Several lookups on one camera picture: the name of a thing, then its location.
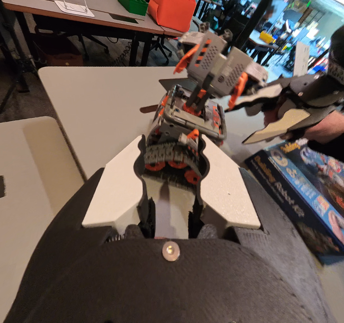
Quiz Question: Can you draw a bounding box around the tracked building-block toy robot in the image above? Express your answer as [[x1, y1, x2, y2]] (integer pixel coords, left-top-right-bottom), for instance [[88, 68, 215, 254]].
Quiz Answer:
[[141, 25, 269, 188]]

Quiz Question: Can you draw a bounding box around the black pole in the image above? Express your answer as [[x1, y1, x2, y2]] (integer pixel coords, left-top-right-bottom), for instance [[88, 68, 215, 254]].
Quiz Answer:
[[234, 0, 288, 49]]

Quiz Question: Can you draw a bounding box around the grey desk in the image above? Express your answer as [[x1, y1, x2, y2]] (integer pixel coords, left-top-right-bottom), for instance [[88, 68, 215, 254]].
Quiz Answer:
[[0, 65, 344, 323]]

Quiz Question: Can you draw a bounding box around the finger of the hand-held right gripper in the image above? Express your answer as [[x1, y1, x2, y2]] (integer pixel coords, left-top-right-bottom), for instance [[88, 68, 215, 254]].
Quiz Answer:
[[228, 83, 285, 115], [242, 107, 313, 145]]

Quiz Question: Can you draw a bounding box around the yellow plastic bin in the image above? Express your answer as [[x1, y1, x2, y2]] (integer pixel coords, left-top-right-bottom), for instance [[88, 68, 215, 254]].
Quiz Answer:
[[259, 30, 277, 44]]

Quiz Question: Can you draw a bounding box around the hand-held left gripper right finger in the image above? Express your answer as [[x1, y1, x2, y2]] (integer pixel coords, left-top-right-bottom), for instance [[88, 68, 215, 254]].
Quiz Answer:
[[195, 138, 262, 230]]

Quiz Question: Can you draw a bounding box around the person's right forearm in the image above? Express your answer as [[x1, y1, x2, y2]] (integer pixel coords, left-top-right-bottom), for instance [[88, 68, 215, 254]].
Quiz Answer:
[[301, 136, 344, 163]]

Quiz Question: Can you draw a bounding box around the person's right hand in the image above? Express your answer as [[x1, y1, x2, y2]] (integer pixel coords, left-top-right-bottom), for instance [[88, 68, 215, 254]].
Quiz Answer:
[[309, 111, 344, 146]]

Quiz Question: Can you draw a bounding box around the blue robot kit box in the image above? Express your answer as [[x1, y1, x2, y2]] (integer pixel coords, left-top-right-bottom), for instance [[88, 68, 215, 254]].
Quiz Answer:
[[245, 140, 344, 265]]

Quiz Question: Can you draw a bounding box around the green plastic bin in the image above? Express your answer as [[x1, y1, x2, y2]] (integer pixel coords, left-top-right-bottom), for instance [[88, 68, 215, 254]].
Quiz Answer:
[[116, 0, 149, 17]]

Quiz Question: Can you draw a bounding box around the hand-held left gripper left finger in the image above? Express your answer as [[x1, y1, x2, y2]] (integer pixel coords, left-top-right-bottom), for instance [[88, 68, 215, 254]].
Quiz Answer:
[[82, 135, 149, 228]]

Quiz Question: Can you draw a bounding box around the orange plastic bin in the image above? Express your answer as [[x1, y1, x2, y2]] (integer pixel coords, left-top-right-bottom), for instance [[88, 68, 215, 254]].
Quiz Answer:
[[148, 0, 197, 33]]

